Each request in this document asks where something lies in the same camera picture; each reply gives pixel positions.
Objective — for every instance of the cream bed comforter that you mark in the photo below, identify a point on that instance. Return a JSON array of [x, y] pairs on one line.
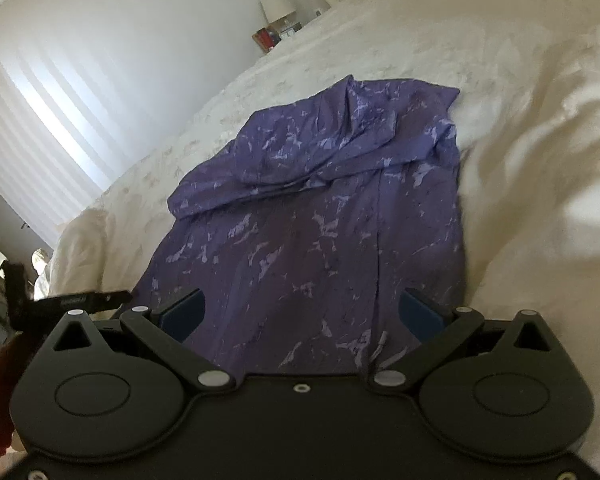
[[528, 128]]

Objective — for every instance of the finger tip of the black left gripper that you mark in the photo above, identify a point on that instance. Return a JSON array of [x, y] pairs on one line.
[[89, 302]]

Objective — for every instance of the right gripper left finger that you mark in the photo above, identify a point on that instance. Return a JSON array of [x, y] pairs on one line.
[[107, 389]]

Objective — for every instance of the white table lamp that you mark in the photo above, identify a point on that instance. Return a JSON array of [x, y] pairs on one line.
[[277, 11]]

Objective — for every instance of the red book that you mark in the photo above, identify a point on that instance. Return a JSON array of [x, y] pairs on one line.
[[266, 38]]

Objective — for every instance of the purple patterned hooded jacket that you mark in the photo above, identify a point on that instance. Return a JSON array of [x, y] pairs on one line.
[[303, 232]]

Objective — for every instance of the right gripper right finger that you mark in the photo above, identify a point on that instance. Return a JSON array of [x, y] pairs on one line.
[[493, 388]]

